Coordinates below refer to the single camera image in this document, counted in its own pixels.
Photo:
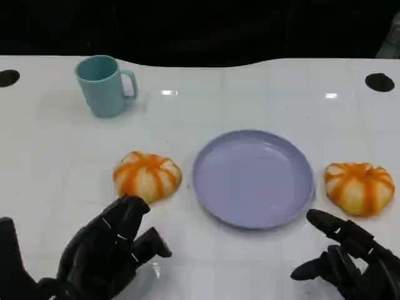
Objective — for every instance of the lilac plate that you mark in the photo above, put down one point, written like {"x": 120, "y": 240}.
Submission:
{"x": 253, "y": 179}

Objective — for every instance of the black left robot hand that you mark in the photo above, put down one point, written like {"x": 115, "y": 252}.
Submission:
{"x": 93, "y": 250}

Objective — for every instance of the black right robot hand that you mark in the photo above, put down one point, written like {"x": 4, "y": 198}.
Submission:
{"x": 359, "y": 250}

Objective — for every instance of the pale green mug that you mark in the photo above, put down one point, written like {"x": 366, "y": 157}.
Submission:
{"x": 101, "y": 90}

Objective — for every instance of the orange and white bread roll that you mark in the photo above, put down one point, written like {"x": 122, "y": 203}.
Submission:
{"x": 359, "y": 189}
{"x": 147, "y": 178}

